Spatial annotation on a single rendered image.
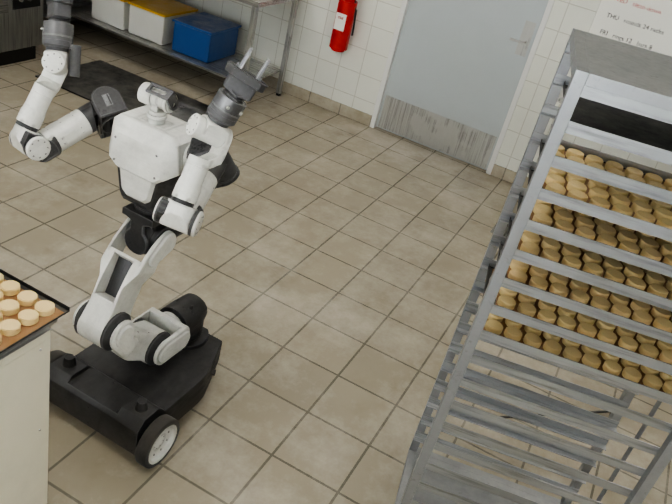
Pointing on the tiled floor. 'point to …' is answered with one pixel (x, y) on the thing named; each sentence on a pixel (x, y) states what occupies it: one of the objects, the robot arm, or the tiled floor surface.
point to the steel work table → (222, 58)
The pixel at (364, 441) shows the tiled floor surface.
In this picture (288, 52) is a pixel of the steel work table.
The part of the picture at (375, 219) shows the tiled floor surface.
